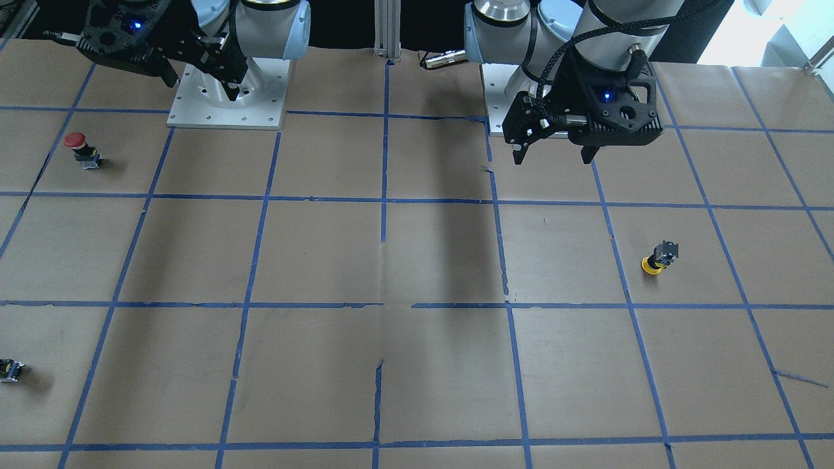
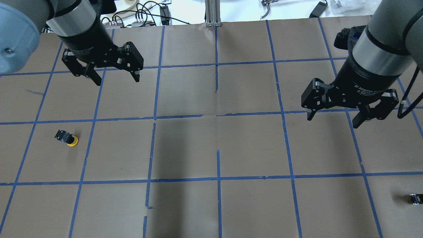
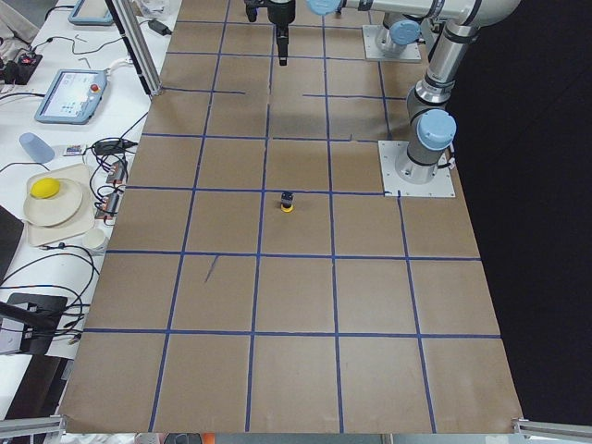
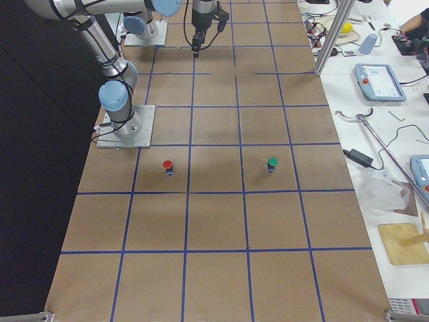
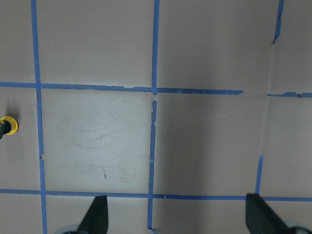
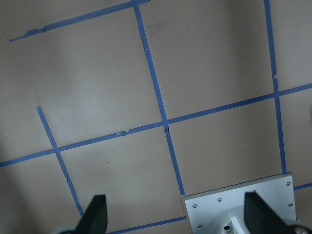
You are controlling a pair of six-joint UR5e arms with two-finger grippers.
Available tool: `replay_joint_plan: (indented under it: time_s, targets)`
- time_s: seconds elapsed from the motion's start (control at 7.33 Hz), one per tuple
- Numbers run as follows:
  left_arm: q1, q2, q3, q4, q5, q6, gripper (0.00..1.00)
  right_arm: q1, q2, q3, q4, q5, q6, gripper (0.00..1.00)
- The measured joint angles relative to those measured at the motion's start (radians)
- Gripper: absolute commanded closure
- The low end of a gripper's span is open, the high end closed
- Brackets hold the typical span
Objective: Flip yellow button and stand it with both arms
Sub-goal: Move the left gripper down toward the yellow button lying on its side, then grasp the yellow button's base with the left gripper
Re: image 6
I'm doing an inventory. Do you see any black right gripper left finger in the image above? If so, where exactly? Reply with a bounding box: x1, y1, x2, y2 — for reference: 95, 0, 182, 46
74, 195, 108, 234

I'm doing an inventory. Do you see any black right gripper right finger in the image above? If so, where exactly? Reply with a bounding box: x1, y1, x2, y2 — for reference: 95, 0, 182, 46
244, 192, 295, 234

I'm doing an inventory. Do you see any grey metal base plate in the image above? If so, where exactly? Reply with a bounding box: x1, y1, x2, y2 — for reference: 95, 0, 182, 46
184, 173, 296, 234

